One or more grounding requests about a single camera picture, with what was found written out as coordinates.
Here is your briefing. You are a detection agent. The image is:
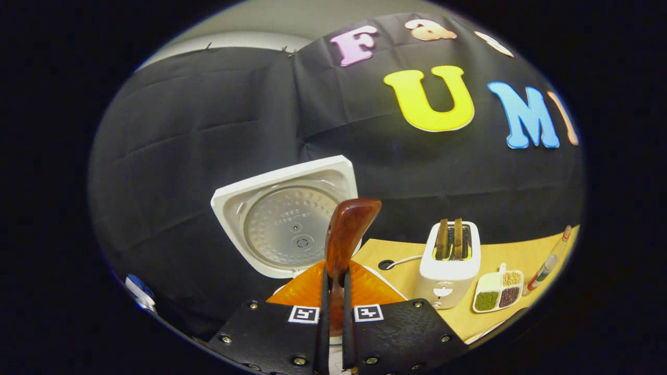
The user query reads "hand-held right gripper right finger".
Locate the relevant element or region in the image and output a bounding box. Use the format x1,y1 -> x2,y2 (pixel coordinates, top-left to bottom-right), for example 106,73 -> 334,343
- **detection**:
341,259 -> 470,375

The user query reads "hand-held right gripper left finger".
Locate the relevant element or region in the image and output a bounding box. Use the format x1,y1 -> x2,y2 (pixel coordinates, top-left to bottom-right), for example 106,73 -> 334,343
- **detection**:
208,259 -> 331,375

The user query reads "white rice cooker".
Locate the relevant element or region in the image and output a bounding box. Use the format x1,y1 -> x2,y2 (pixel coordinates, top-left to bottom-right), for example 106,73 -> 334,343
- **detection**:
211,155 -> 408,303

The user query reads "brown wooden spoon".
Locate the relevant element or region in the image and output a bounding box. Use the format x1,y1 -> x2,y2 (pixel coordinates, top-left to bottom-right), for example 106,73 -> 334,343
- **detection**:
324,198 -> 382,334

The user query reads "white toaster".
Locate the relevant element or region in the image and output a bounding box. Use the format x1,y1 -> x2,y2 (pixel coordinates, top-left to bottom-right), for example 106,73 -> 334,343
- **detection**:
416,221 -> 481,310

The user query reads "white divided grain dish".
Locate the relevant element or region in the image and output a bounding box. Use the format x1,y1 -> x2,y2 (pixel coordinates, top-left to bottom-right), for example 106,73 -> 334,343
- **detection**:
472,263 -> 524,314

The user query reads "brown toast slice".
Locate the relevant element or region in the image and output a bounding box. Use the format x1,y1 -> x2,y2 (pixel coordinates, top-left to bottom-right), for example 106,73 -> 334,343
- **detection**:
436,219 -> 449,260
452,218 -> 465,260

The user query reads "blue and white object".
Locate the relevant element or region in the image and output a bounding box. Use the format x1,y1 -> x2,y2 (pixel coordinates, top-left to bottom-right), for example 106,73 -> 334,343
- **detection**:
125,274 -> 157,313

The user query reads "clear plastic bottle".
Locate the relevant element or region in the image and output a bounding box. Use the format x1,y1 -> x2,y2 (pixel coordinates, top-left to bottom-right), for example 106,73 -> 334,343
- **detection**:
524,225 -> 573,296

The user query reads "black backdrop cloth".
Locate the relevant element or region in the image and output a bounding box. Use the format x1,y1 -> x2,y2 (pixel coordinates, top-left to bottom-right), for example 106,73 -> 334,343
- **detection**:
89,13 -> 584,339

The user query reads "white toaster cable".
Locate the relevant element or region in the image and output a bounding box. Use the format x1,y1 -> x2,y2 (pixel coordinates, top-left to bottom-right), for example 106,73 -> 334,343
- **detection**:
386,254 -> 424,270

